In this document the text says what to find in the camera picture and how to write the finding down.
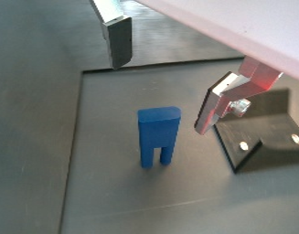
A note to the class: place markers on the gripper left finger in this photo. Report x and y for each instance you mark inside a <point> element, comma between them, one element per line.
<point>116,26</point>

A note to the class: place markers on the blue square-circle object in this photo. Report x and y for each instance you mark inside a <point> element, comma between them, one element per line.
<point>157,126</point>

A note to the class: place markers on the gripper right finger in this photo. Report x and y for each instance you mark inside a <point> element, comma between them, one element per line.
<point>227,94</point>

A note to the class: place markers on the black curved regrasp stand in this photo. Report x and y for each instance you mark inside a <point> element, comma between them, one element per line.
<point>260,140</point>

